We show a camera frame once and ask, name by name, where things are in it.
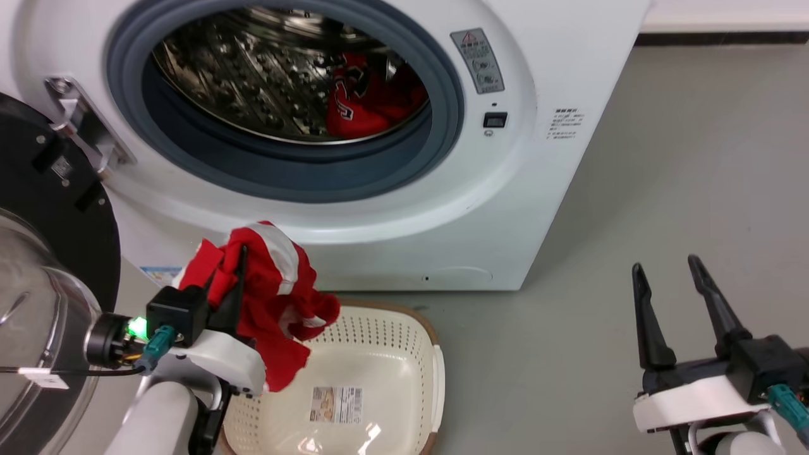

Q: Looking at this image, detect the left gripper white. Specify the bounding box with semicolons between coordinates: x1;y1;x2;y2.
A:
164;245;267;397

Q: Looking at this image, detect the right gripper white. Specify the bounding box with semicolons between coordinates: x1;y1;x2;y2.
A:
631;254;770;434

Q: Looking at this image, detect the red and white garment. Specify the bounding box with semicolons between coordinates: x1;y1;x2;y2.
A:
172;221;342;392

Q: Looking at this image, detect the paper label in basket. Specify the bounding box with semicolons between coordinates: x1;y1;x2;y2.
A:
310;387;364;425

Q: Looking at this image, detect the cream perforated laundry basket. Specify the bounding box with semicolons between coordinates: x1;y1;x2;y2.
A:
218;300;446;455

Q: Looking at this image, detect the white front-load washing machine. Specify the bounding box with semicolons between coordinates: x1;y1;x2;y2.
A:
0;0;652;293

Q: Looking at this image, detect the black glass washing machine door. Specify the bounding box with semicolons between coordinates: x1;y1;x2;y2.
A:
0;94;122;455

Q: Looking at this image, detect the blue and white sticker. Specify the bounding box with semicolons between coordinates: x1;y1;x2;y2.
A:
140;265;184;289

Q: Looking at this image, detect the grey rubber door gasket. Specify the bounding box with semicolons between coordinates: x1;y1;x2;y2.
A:
106;0;465;204

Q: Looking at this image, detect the red jersey with black print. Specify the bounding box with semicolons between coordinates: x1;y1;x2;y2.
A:
325;52;429;140

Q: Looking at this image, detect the white filter cover flap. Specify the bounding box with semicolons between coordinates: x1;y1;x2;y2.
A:
422;265;494;285

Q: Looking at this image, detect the stainless steel washer drum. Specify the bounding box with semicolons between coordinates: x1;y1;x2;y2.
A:
152;5;434;145

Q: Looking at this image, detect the chrome door hinge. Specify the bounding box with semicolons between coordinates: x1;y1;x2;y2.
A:
44;76;137;181

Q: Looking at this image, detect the black baseboard strip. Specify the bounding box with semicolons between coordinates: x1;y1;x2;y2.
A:
635;32;809;47

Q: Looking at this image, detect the grey warning sticker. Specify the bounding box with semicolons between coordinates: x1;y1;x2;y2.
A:
450;28;505;95

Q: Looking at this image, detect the left teal cable connector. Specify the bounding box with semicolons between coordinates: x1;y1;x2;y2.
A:
135;325;177;375

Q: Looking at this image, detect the teal cable connector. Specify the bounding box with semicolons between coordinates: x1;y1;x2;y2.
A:
767;384;809;438
135;325;177;375

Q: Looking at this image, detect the right teal cable connector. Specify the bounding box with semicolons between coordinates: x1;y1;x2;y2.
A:
767;384;809;438

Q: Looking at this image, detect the left thin black cable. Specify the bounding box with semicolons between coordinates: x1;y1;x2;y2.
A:
0;365;147;378

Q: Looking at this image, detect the white cable tag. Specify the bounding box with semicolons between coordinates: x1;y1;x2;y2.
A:
18;368;70;390

